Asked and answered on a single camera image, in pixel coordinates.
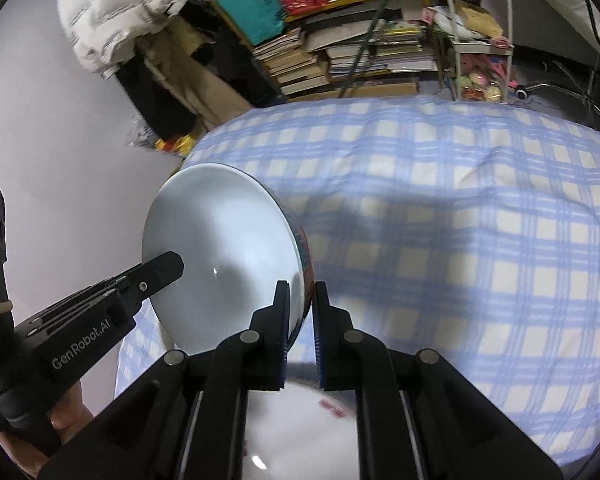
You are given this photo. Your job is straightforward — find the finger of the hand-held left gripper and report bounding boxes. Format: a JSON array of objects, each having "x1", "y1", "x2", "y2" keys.
[{"x1": 112, "y1": 251, "x2": 186, "y2": 313}]

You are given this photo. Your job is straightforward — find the grey flat board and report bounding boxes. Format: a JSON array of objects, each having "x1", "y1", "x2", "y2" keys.
[{"x1": 300, "y1": 7, "x2": 381, "y2": 51}]

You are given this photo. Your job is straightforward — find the blue plaid blanket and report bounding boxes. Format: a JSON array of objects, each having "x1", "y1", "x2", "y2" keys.
[{"x1": 114, "y1": 95, "x2": 600, "y2": 466}]

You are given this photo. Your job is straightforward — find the black coat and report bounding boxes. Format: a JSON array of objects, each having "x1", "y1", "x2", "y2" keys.
[{"x1": 115, "y1": 42, "x2": 216, "y2": 143}]

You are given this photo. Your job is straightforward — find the stack of flat books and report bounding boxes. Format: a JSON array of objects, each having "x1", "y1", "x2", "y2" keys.
[{"x1": 325, "y1": 20, "x2": 438, "y2": 81}]

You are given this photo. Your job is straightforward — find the wooden shelf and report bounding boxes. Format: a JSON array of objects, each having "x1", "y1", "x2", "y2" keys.
[{"x1": 200, "y1": 0, "x2": 441, "y2": 106}]

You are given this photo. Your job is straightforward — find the white puffer jacket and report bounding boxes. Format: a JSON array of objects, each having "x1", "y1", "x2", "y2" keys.
[{"x1": 54, "y1": 0, "x2": 216, "y2": 80}]

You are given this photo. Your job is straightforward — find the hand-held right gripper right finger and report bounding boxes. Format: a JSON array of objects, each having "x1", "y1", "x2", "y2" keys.
[{"x1": 314, "y1": 281, "x2": 563, "y2": 480}]

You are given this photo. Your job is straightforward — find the large white cherry plate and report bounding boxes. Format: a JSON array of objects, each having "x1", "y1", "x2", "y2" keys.
[{"x1": 245, "y1": 360, "x2": 361, "y2": 480}]

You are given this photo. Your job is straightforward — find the person's left hand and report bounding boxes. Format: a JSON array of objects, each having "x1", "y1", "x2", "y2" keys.
[{"x1": 0, "y1": 381, "x2": 96, "y2": 478}]

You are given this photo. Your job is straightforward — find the teal bag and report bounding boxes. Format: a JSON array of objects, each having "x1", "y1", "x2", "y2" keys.
[{"x1": 212, "y1": 0, "x2": 287, "y2": 47}]

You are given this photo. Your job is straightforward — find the cream padded cover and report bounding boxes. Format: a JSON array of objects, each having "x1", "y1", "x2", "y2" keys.
[{"x1": 505, "y1": 0, "x2": 600, "y2": 68}]

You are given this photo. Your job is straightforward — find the stack of worn books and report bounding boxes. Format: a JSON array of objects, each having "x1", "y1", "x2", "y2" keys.
[{"x1": 252, "y1": 27, "x2": 331, "y2": 98}]

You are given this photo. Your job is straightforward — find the beige coat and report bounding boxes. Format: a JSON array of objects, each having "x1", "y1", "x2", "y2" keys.
[{"x1": 145, "y1": 15, "x2": 253, "y2": 133}]

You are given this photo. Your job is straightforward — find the white bowl orange pattern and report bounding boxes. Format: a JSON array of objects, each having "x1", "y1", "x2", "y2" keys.
[{"x1": 141, "y1": 162, "x2": 315, "y2": 351}]

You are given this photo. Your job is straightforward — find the clear plastic bag yellow contents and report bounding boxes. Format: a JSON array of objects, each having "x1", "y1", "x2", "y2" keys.
[{"x1": 125, "y1": 115, "x2": 206, "y2": 158}]

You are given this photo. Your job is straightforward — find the white wire cart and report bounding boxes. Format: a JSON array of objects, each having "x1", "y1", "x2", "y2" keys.
[{"x1": 437, "y1": 0, "x2": 515, "y2": 103}]

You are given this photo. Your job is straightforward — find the green pole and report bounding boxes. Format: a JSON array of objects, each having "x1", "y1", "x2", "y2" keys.
[{"x1": 347, "y1": 0, "x2": 411, "y2": 91}]

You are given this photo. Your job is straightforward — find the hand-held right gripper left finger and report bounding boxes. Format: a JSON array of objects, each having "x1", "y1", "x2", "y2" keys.
[{"x1": 40, "y1": 281, "x2": 290, "y2": 480}]

